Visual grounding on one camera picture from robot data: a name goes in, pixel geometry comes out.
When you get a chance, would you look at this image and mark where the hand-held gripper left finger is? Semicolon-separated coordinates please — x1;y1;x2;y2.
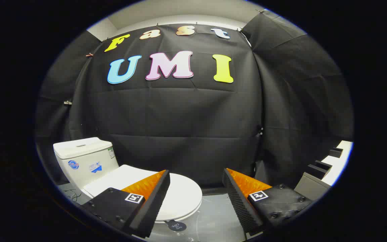
80;169;171;238

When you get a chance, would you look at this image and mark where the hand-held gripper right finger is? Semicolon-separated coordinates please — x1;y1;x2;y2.
222;168;313;236

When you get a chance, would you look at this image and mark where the white toilet lid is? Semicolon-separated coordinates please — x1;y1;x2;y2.
83;164;203;219

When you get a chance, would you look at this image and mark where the black round pull tab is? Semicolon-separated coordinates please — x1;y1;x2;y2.
167;219;187;232

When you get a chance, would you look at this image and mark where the white toilet seat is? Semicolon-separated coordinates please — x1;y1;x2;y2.
156;202;203;223

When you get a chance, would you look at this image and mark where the white toilet with tank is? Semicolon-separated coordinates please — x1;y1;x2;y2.
53;137;120;199

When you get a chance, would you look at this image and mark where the grey cabinet with white top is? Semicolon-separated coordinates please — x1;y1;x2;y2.
294;140;353;201

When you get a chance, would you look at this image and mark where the black stepped block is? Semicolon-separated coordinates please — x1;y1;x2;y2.
307;160;333;180

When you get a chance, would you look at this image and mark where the black backdrop cloth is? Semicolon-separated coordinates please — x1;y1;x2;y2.
35;9;353;189

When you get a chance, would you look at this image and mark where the thin black cable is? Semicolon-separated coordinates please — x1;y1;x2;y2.
61;189;81;203

